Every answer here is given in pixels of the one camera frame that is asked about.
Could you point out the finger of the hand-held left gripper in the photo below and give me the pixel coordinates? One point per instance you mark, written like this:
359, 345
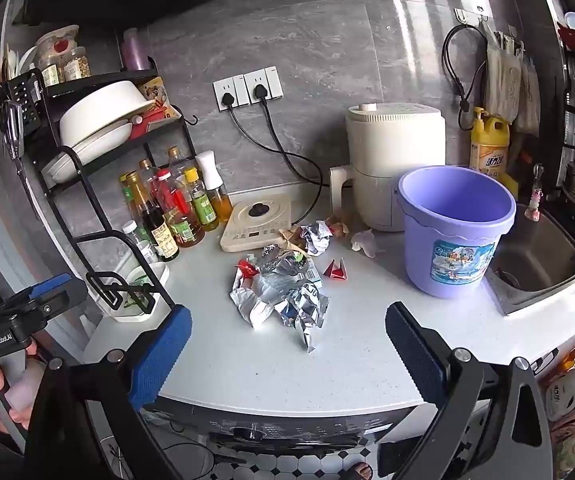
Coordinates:
47, 287

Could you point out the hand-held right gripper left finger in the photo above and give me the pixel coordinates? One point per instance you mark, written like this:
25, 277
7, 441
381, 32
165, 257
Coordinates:
162, 355

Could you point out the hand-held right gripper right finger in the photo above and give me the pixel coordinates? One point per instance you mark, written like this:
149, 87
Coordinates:
417, 355

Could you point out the large silver foil bag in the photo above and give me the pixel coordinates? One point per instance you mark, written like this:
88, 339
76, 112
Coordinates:
255, 305

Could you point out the red paper wrapper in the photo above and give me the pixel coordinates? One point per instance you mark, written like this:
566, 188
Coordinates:
335, 271

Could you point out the purple plastic bucket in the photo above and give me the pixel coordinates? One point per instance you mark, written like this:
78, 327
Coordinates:
447, 240

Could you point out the red white wrapper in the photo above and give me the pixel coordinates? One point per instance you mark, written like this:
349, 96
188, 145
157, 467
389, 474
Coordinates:
247, 267

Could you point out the silver snack wrapper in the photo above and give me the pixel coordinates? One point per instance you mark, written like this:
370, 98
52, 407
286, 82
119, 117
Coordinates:
302, 310

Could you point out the white tissue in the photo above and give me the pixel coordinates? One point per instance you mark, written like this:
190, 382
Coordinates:
365, 242

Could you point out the green white packet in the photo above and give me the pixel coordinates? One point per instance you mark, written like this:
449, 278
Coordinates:
310, 272

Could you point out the brown paper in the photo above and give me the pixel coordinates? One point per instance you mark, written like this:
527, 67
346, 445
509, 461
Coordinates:
338, 225

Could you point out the white blue wrapper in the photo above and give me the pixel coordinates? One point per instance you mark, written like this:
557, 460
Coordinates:
317, 240

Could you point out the long brown paper strip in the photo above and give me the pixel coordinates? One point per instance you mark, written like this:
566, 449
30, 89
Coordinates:
291, 237

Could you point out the small clear bottle white cap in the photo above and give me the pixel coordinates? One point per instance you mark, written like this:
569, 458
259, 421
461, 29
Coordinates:
140, 245

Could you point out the green sauce bottle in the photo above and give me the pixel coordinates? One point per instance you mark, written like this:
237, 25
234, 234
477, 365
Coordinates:
128, 195

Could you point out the dark soy sauce bottle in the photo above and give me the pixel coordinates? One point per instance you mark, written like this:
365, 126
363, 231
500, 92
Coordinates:
160, 227

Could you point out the person's foot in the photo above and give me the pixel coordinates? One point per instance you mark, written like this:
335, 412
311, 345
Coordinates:
361, 471

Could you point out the washing machine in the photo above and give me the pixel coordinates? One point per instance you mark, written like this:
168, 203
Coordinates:
267, 430

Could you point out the white plate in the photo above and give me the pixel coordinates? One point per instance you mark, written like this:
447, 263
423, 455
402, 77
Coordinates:
82, 152

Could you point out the steel sink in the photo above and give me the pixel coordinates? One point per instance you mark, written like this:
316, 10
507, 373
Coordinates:
532, 265

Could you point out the cream induction cooker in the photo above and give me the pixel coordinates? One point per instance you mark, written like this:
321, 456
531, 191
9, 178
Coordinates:
245, 232

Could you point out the white plastic bottle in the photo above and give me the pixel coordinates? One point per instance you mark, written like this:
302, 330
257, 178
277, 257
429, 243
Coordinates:
565, 395

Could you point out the yellow cap green label bottle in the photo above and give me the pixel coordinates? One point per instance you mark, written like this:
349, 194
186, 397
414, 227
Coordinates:
202, 205

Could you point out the clear bottle gold cap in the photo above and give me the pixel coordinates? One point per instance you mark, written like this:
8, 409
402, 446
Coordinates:
175, 160

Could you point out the red plastic lid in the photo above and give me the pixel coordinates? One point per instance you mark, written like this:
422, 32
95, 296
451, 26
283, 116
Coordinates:
142, 125

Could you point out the black utensil holder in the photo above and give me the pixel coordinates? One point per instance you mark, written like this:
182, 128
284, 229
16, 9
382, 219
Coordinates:
22, 100

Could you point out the white top oil sprayer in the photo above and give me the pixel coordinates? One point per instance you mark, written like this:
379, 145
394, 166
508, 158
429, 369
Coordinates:
210, 170

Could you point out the cream air fryer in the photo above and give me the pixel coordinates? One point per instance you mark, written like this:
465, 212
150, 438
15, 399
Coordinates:
392, 160

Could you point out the small clear pink bottle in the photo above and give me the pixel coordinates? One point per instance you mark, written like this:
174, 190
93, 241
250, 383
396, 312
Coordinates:
537, 195

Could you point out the small spice jar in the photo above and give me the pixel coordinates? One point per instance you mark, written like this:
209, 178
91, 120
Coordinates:
51, 74
76, 64

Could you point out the black kitchen rack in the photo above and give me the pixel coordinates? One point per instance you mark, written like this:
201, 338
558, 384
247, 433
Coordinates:
92, 78

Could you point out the yellow dish soap bottle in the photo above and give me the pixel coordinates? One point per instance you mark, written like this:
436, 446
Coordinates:
489, 147

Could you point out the orange snack packet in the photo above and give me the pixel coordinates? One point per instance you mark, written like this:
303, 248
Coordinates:
156, 95

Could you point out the white plastic utensils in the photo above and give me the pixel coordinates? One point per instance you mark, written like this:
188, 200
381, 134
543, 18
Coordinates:
20, 62

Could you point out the glass jar red label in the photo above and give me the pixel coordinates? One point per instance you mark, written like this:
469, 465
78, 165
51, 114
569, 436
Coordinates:
57, 42

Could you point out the purple cup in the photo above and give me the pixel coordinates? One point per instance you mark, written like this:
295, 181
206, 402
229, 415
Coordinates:
135, 50

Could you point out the clear hanging bag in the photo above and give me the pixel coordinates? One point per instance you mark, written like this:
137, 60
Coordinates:
528, 95

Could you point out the beige hanging bag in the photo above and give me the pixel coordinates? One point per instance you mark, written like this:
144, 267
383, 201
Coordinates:
502, 80

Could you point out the white wall socket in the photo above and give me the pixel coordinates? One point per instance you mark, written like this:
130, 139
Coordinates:
230, 87
267, 80

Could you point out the white wall hook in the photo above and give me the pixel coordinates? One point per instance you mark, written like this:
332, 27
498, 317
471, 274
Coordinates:
472, 14

